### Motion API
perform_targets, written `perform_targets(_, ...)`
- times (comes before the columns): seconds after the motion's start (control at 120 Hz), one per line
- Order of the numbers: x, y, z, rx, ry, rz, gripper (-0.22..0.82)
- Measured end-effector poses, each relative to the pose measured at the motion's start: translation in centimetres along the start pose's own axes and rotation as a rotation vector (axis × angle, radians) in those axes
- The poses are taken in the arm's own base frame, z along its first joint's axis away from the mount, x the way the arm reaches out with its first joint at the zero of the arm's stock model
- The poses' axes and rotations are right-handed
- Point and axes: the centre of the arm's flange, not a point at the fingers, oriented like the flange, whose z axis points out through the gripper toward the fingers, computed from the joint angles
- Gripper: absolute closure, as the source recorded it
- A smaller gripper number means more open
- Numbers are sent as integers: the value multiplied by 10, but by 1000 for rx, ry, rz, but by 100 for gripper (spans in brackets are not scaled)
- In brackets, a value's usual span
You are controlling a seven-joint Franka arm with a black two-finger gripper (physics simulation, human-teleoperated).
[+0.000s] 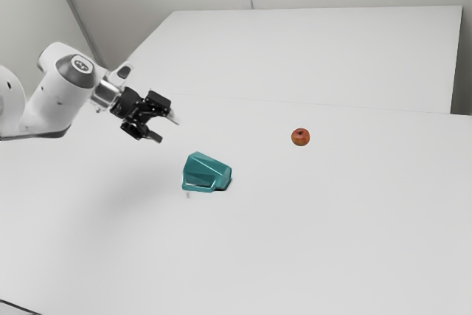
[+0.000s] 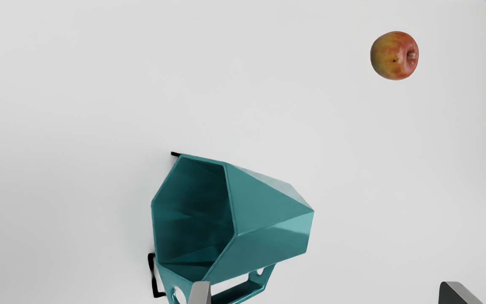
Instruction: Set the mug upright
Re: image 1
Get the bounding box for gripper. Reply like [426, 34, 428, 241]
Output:
[111, 86, 181, 144]

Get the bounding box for red apple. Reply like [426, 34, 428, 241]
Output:
[291, 127, 311, 148]

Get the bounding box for teal faceted mug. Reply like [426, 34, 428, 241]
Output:
[181, 151, 233, 194]

